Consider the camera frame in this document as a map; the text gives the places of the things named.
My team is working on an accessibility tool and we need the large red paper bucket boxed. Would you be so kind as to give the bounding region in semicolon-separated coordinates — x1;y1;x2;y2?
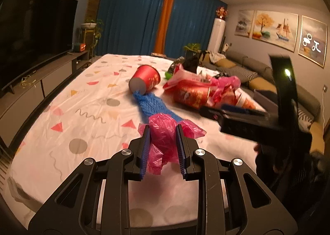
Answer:
173;80;211;110

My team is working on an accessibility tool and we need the pink plastic bag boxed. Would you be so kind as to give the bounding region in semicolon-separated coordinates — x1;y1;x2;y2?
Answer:
209;76;240;106
138;113;206;175

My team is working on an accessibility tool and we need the blue foam net sleeve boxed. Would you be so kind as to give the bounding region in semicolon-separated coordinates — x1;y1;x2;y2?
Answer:
133;91;183;124

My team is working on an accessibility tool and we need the small red paper cup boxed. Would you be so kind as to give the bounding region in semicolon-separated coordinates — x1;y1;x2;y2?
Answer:
129;64;160;95

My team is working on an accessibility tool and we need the white apple paper cup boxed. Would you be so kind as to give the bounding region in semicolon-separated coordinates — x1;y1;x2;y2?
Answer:
235;90;256;110

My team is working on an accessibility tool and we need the black plastic bag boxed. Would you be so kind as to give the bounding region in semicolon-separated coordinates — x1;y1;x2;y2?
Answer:
182;56;199;74

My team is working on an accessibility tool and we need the red white plastic bag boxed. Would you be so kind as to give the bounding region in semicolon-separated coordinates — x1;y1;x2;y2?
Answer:
163;63;211;90

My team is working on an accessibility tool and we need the green foam net sleeve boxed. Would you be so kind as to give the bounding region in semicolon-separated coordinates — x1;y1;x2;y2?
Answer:
165;66;175;80

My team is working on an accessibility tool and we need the grey sofa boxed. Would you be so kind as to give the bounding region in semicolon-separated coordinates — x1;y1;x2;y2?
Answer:
201;49;322;132

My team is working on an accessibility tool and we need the right framed painting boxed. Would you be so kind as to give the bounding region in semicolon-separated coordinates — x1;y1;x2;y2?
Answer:
298;16;328;68

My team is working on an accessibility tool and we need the green potted plant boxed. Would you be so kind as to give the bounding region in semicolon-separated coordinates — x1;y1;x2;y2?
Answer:
183;43;201;59

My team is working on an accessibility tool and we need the middle sailboat painting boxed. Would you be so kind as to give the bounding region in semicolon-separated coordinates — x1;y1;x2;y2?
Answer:
252;10;299;52

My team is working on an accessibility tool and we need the white standing air conditioner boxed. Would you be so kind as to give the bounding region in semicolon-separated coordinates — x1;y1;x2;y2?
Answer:
207;18;225;52

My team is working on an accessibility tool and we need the left landscape painting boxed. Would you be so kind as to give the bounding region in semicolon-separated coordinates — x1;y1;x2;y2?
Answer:
234;10;255;38

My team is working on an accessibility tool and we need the red flower decoration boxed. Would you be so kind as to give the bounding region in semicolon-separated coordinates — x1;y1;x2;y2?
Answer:
215;6;228;21

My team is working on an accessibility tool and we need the patterned white tablecloth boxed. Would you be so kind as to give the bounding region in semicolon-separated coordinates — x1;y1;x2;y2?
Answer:
0;53;266;228

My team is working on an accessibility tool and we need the grey tv cabinet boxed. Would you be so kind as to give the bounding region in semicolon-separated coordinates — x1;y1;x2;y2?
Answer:
1;51;90;148

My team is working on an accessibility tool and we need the orange curtain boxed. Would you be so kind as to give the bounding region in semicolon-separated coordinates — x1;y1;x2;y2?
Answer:
154;0;174;54

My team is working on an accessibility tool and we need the blue curtain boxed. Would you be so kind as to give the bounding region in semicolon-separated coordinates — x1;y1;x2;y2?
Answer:
97;0;228;58

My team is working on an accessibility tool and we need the plant on stand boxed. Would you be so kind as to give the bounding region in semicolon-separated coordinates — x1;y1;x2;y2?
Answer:
79;19;104;58

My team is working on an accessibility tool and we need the black television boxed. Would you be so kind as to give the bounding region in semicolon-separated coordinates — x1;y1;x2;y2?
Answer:
1;0;78;90

